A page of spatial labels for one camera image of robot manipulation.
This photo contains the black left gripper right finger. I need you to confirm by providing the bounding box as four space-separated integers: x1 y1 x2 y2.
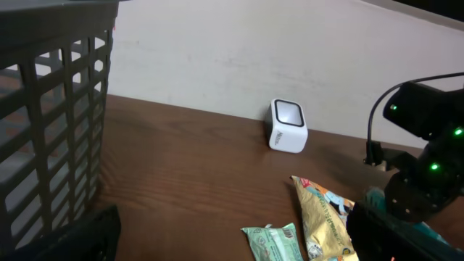
347 202 463 261

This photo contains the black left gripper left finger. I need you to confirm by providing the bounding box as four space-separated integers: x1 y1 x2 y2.
1 205 121 261

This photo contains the orange yellow snack bag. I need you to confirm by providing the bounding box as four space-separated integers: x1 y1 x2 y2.
291 175 359 261

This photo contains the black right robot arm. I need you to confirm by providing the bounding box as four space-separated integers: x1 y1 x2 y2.
347 80 463 260

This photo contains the teal wet wipes pack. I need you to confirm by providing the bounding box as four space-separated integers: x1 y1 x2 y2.
241 223 303 261

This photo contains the grey plastic mesh basket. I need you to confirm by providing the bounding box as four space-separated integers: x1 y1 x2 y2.
1 0 119 255

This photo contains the white barcode scanner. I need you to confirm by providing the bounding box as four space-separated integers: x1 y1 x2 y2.
264 99 308 154

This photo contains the blue mouthwash bottle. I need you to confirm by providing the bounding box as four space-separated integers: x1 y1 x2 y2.
364 186 450 247

